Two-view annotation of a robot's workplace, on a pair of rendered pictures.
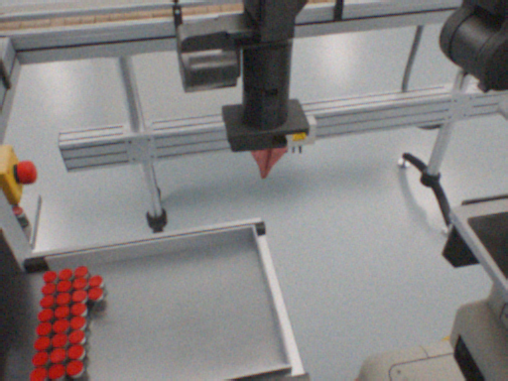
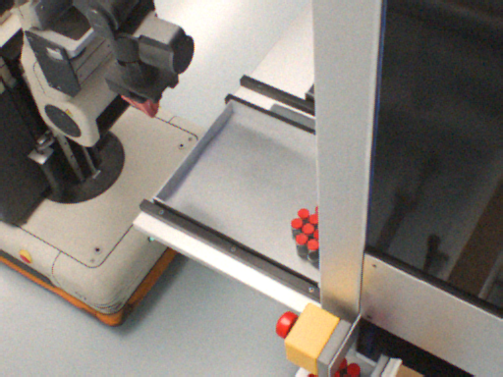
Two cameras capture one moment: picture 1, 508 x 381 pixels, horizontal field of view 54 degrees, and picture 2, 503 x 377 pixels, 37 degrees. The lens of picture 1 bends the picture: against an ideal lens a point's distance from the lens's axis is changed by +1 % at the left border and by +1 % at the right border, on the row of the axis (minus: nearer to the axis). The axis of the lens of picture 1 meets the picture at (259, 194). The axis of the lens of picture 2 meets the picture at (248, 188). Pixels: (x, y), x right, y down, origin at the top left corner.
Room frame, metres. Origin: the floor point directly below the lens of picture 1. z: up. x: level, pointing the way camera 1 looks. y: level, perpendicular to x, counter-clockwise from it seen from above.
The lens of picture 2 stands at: (0.91, 0.72, 2.03)
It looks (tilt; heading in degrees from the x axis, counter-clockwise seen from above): 56 degrees down; 232
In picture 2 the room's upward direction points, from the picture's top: 9 degrees counter-clockwise
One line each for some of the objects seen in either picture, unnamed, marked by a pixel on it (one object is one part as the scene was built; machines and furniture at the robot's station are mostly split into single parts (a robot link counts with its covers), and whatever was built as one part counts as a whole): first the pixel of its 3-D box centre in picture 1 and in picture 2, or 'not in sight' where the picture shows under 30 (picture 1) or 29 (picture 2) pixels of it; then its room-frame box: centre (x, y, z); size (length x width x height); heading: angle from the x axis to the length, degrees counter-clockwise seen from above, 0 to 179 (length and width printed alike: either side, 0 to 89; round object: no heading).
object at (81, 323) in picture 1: (81, 323); (324, 211); (0.39, 0.26, 0.90); 0.18 x 0.02 x 0.05; 12
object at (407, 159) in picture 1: (428, 185); not in sight; (1.57, -0.72, 0.07); 0.50 x 0.08 x 0.14; 12
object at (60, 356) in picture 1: (65, 326); (336, 216); (0.38, 0.28, 0.90); 0.18 x 0.02 x 0.05; 12
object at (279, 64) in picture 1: (261, 58); (131, 37); (0.51, 0.00, 1.26); 0.07 x 0.06 x 0.07; 105
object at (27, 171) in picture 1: (23, 173); (290, 327); (0.61, 0.39, 0.99); 0.04 x 0.04 x 0.04; 12
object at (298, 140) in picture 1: (297, 132); not in sight; (1.38, -0.13, 0.50); 0.12 x 0.05 x 0.09; 102
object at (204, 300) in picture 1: (160, 313); (271, 188); (0.41, 0.15, 0.90); 0.34 x 0.26 x 0.04; 102
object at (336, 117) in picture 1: (298, 122); not in sight; (1.44, -0.14, 0.49); 1.60 x 0.08 x 0.12; 102
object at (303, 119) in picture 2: not in sight; (302, 111); (0.25, 0.08, 0.91); 0.14 x 0.03 x 0.06; 102
